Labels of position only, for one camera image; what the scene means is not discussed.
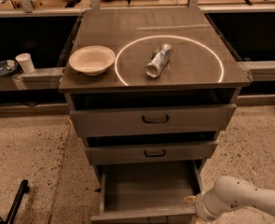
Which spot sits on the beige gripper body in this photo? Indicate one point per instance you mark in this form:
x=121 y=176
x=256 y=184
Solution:
x=199 y=204

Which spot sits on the grey bottom drawer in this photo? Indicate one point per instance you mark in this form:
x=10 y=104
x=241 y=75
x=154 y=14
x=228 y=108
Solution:
x=148 y=193

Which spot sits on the grey drawer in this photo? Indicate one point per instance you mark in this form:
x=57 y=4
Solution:
x=152 y=120
x=148 y=193
x=151 y=153

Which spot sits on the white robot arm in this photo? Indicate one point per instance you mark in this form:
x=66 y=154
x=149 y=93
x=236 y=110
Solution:
x=228 y=195

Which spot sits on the grey middle drawer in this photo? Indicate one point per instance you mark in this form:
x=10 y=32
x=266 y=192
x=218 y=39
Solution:
x=151 y=153

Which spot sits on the grey drawer cabinet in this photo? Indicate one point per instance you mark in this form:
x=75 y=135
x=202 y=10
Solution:
x=201 y=70

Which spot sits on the grey top drawer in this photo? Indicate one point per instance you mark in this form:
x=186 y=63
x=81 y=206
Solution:
x=152 y=120

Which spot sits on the black floor stand leg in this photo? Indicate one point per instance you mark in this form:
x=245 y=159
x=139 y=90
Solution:
x=23 y=189

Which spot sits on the white paper bowl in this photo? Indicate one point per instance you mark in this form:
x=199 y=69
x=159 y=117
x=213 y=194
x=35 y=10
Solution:
x=92 y=60

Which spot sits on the white paper cup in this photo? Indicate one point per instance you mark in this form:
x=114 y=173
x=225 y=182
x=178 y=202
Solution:
x=26 y=63

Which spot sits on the dark round plate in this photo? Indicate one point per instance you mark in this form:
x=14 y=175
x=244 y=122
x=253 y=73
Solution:
x=8 y=68

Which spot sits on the grey metal shelf rail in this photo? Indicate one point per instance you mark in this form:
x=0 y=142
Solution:
x=40 y=79

